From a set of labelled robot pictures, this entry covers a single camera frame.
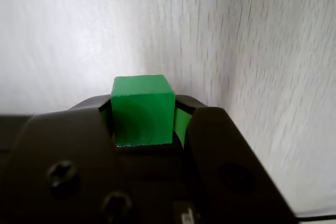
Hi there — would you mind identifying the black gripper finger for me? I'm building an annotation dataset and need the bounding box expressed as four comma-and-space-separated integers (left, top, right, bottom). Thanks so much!
172, 94, 300, 224
0, 94, 137, 224

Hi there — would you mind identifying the green wooden cube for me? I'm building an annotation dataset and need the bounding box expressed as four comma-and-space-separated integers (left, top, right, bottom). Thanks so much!
110, 74, 175, 147

